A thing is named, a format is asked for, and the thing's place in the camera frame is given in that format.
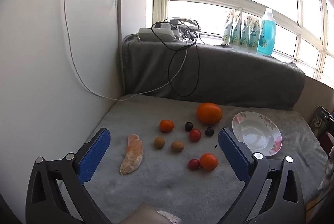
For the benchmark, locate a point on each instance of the white wooden cabinet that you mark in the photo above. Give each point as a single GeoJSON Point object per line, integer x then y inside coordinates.
{"type": "Point", "coordinates": [39, 57]}

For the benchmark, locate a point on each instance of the peeled pomelo segment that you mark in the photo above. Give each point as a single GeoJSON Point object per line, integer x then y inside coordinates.
{"type": "Point", "coordinates": [132, 154]}

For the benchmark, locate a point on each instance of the dark grey backrest cushion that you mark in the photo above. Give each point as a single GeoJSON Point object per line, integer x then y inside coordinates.
{"type": "Point", "coordinates": [234, 78]}

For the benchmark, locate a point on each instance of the dark red box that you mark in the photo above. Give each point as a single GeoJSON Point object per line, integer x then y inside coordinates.
{"type": "Point", "coordinates": [326, 142]}

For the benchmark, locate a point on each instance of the red cherry tomato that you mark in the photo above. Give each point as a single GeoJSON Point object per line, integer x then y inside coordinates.
{"type": "Point", "coordinates": [193, 164]}
{"type": "Point", "coordinates": [195, 135]}

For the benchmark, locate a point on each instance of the dark plum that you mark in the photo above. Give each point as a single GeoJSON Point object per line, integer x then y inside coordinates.
{"type": "Point", "coordinates": [209, 131]}
{"type": "Point", "coordinates": [188, 126]}

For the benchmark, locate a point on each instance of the white power strip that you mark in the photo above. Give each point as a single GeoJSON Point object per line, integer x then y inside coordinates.
{"type": "Point", "coordinates": [148, 32]}

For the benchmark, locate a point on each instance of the green carton box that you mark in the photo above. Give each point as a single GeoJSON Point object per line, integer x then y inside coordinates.
{"type": "Point", "coordinates": [319, 119]}

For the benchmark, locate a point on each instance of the light grey seat blanket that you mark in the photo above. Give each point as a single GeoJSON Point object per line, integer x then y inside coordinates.
{"type": "Point", "coordinates": [161, 187]}

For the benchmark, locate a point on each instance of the blue detergent bottle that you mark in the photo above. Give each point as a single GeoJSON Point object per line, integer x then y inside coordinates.
{"type": "Point", "coordinates": [266, 33]}

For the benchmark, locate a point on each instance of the white floral bowl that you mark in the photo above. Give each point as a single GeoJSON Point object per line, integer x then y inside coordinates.
{"type": "Point", "coordinates": [257, 132]}

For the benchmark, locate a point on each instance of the small mandarin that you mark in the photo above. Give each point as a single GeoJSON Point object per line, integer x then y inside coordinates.
{"type": "Point", "coordinates": [208, 161]}
{"type": "Point", "coordinates": [166, 126]}

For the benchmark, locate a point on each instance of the brown kiwi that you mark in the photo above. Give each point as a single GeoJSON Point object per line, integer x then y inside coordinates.
{"type": "Point", "coordinates": [159, 142]}
{"type": "Point", "coordinates": [177, 146]}

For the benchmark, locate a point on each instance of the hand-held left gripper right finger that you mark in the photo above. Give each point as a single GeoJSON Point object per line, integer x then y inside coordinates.
{"type": "Point", "coordinates": [233, 153]}

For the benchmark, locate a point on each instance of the grey power adapter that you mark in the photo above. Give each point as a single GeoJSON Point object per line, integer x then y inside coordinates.
{"type": "Point", "coordinates": [173, 22]}

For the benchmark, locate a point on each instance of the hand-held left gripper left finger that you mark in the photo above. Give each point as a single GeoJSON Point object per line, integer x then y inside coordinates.
{"type": "Point", "coordinates": [95, 153]}

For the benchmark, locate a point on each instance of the large orange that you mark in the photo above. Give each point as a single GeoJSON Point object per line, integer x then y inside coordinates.
{"type": "Point", "coordinates": [209, 113]}

